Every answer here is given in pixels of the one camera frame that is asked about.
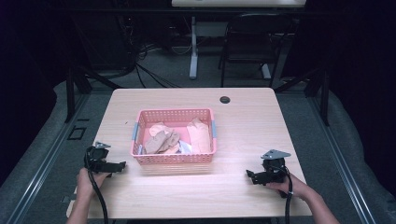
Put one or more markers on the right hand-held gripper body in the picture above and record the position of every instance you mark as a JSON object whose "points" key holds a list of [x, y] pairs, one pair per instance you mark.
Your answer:
{"points": [[274, 165]]}

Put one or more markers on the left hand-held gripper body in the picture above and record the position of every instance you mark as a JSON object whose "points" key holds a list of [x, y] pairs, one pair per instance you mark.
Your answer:
{"points": [[97, 154]]}

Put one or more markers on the person's right hand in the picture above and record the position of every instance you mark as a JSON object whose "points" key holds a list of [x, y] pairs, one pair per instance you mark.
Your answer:
{"points": [[289, 186]]}

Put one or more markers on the person's left hand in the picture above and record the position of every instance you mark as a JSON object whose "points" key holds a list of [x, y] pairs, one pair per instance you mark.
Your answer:
{"points": [[87, 183]]}

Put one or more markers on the tan sock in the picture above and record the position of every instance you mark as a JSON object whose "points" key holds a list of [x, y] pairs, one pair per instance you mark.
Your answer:
{"points": [[162, 142]]}

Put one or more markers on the light pink cloth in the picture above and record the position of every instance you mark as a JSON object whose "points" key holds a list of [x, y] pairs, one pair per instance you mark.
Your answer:
{"points": [[157, 128]]}

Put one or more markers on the pink plastic basket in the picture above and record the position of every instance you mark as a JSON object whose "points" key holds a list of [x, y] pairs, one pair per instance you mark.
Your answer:
{"points": [[174, 158]]}

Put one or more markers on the black metal stand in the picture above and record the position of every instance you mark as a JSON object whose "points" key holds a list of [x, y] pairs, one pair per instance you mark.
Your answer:
{"points": [[73, 93], [323, 96]]}

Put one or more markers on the peach folded cloth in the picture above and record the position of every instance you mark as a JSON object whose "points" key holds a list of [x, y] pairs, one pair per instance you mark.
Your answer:
{"points": [[199, 137]]}

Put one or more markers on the white cloth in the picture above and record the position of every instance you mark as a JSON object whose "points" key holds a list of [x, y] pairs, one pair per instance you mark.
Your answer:
{"points": [[186, 148]]}

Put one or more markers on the black chair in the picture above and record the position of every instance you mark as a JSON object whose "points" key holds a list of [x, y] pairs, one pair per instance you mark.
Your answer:
{"points": [[255, 40]]}

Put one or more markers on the white background desk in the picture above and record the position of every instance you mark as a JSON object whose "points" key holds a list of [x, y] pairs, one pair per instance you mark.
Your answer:
{"points": [[238, 2]]}

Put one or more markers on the black floor socket frame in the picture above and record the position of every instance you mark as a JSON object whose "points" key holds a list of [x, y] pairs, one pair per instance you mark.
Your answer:
{"points": [[77, 133]]}

